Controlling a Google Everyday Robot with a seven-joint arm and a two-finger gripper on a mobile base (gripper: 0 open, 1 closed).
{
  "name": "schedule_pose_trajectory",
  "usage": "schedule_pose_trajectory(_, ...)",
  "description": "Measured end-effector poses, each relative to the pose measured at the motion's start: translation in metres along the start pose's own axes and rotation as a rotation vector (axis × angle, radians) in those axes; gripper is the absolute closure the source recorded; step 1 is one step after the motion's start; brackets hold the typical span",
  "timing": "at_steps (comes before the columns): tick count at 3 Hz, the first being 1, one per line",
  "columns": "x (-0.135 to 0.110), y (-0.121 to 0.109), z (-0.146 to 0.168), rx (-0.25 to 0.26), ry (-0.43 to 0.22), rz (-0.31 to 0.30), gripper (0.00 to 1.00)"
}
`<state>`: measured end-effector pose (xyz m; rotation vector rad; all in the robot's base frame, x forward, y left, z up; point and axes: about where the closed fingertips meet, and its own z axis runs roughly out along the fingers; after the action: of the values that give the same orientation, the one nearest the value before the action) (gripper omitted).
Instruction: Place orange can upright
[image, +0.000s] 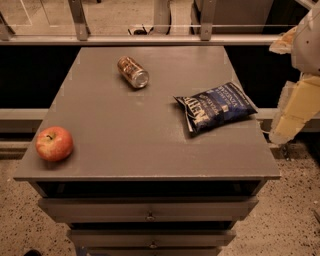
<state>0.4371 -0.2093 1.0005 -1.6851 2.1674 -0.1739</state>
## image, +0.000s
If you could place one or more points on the black object behind railing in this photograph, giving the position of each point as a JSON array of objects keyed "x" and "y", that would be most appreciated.
[{"x": 142, "y": 31}]

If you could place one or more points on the upper grey drawer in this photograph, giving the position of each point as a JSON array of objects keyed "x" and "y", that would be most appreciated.
[{"x": 148, "y": 209}]

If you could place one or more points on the grey drawer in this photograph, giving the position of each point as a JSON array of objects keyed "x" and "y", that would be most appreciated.
[
  {"x": 151, "y": 239},
  {"x": 148, "y": 209}
]

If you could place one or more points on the grey metal railing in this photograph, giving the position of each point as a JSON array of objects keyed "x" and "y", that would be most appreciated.
[{"x": 136, "y": 22}]

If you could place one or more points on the lower grey drawer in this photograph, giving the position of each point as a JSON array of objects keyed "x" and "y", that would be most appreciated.
[{"x": 151, "y": 239}]

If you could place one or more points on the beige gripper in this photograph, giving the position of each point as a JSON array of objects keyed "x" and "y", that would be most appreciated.
[{"x": 308, "y": 46}]

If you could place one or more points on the red apple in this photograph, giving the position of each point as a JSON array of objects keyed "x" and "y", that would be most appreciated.
[{"x": 54, "y": 144}]

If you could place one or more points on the grey drawer cabinet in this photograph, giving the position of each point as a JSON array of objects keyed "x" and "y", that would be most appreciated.
[{"x": 135, "y": 143}]

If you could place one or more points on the blue chip bag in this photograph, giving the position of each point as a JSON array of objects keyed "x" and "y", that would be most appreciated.
[{"x": 216, "y": 107}]

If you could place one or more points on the orange soda can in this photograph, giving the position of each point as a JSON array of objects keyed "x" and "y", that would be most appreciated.
[{"x": 133, "y": 72}]

